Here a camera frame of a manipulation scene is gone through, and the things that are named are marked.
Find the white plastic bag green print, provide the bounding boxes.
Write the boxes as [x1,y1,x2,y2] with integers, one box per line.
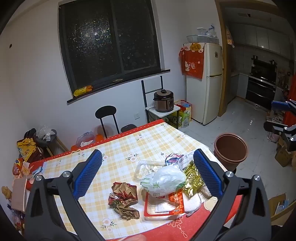
[140,166,186,197]

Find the cardboard box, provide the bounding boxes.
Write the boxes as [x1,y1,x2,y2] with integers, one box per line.
[275,139,296,168]
[269,193,296,222]

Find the gold foil wrapper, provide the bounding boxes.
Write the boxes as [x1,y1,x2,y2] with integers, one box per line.
[181,160,205,198]

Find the clear plastic tray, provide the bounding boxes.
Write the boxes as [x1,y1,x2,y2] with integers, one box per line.
[134,160,167,181]

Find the white wire rack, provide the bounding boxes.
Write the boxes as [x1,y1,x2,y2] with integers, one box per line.
[266,115,284,126]

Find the shelf of goods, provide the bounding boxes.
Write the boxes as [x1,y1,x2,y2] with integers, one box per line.
[276,70,296,93]

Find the yellow plaid tablecloth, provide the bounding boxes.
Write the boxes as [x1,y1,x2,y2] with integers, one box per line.
[30,122,228,241]

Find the white sponge grey edge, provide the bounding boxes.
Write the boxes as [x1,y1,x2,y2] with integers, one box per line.
[184,191,202,217]

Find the green yellow box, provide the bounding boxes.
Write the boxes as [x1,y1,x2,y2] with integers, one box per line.
[163,115,180,129]

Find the dark clothes pile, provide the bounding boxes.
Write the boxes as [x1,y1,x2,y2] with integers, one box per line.
[23,128,45,160]

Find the grey kitchen cabinets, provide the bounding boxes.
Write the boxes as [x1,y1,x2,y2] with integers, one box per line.
[236,73,249,98]
[231,23,292,59]

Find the crumpled clear plastic bag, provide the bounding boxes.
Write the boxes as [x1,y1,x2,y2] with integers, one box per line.
[37,125,53,141]

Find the wooden door frame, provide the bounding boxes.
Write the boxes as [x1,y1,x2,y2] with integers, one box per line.
[215,0,230,117]

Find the yellow garment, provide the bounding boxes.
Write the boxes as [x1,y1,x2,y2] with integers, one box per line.
[17,138,38,163]

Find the white printed packet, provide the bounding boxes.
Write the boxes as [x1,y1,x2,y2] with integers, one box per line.
[178,151,197,172]

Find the pink blue wrapper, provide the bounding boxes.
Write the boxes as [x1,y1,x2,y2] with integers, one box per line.
[165,152,184,166]

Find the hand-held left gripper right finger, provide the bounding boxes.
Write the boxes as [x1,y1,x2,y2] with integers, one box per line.
[193,149,272,241]

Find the brown cardboard sheet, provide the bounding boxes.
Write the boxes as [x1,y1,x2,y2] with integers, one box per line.
[11,178,30,212]

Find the black round-back chair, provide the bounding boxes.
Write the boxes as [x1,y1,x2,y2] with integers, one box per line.
[95,105,121,139]

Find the cream refrigerator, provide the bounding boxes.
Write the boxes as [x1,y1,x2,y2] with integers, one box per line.
[186,43,223,126]

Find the hanging paper decoration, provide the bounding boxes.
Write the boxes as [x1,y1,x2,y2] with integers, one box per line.
[225,27,234,48]

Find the red printed cloth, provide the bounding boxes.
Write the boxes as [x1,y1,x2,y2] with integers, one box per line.
[179,43,205,80]

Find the brown plastic bin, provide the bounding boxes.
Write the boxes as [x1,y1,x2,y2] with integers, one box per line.
[214,133,248,172]

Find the orange snack packet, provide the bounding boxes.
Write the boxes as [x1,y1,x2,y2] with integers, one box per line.
[13,158,25,176]

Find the pink plastic bag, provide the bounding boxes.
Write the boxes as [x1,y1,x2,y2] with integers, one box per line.
[267,132,281,143]

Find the grey upper kitchen cabinets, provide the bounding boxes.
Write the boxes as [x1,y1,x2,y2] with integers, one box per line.
[231,23,292,59]

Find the round black side table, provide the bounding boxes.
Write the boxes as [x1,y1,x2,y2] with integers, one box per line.
[35,129,70,157]

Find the grey lower kitchen cabinets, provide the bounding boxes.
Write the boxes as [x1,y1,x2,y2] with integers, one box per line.
[236,73,249,98]

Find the red gold wrapper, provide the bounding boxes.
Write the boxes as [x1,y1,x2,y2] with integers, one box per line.
[108,182,140,219]

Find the brown pressure cooker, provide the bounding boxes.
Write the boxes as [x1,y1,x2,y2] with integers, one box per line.
[153,89,174,113]

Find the dark sliding window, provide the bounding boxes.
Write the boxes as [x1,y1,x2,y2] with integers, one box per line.
[58,0,161,92]

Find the light blue plastic item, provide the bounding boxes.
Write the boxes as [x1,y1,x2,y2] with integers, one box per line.
[31,166,44,181]

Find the black stool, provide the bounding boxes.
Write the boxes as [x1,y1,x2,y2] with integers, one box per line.
[120,124,138,133]

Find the black window sill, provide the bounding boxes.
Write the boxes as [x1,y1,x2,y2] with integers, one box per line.
[67,69,171,104]

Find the black rack with white top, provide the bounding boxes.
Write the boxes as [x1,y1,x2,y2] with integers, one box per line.
[141,75,181,130]

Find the yellow snack packet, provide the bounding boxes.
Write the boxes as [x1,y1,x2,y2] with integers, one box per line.
[73,85,93,97]

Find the red food tray packet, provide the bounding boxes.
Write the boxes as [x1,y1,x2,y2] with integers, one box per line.
[143,188,185,217]

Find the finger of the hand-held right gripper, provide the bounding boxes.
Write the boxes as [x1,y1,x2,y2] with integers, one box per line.
[271,99,296,113]
[264,120,296,152]

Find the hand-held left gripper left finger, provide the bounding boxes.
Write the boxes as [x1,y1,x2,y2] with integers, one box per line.
[24,149,104,241]

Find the clear plastic bags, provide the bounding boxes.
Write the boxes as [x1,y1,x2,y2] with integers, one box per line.
[196,23,219,44]

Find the black integrated stove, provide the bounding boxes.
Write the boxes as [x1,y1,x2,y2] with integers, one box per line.
[245,56,278,110]

